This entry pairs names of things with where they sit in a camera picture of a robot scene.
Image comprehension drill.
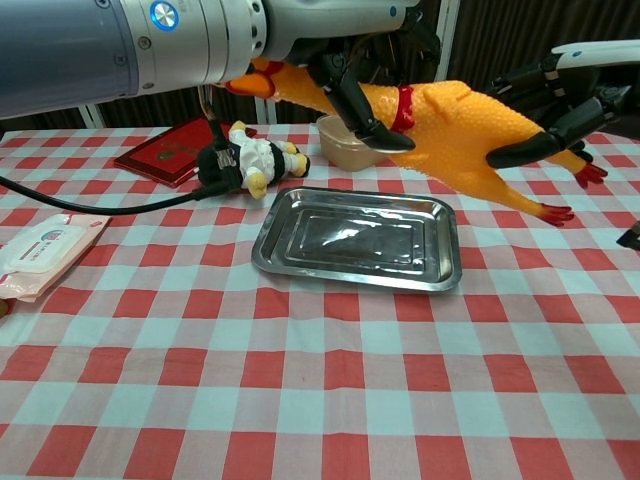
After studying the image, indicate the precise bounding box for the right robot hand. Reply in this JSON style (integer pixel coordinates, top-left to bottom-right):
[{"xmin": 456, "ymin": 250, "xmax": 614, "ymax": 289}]
[{"xmin": 484, "ymin": 39, "xmax": 640, "ymax": 170}]

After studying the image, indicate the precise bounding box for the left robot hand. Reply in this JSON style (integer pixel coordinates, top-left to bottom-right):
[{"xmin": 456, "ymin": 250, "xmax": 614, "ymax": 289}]
[{"xmin": 262, "ymin": 0, "xmax": 442, "ymax": 154}]

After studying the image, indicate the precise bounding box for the yellow rubber chicken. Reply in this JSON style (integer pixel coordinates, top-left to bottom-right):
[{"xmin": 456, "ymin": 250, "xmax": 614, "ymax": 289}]
[{"xmin": 224, "ymin": 57, "xmax": 609, "ymax": 229}]

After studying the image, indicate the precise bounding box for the stainless steel tray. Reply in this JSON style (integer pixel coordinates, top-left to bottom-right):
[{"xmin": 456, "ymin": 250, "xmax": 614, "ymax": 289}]
[{"xmin": 250, "ymin": 185, "xmax": 462, "ymax": 294}]

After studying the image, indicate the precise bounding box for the red white checkered tablecloth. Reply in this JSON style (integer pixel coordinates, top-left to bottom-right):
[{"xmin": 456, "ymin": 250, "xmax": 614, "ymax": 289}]
[{"xmin": 0, "ymin": 118, "xmax": 640, "ymax": 480}]

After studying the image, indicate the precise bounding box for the beige plastic container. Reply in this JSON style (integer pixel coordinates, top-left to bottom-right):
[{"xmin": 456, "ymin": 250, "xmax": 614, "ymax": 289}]
[{"xmin": 315, "ymin": 114, "xmax": 389, "ymax": 173}]

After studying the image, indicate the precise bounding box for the black-haired plush doll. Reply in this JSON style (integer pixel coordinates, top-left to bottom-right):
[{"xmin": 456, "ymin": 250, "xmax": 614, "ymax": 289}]
[{"xmin": 194, "ymin": 119, "xmax": 312, "ymax": 201}]

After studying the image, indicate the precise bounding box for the red booklet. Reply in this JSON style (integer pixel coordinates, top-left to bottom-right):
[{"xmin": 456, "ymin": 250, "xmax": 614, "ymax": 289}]
[{"xmin": 113, "ymin": 117, "xmax": 221, "ymax": 190}]

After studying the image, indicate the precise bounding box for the pink wet wipes pack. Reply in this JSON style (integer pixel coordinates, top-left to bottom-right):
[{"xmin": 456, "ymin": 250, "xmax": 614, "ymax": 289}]
[{"xmin": 0, "ymin": 213, "xmax": 114, "ymax": 303}]

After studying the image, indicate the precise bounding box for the black left hand cable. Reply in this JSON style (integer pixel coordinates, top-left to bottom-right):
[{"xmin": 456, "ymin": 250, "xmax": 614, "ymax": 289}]
[{"xmin": 0, "ymin": 84, "xmax": 240, "ymax": 217}]

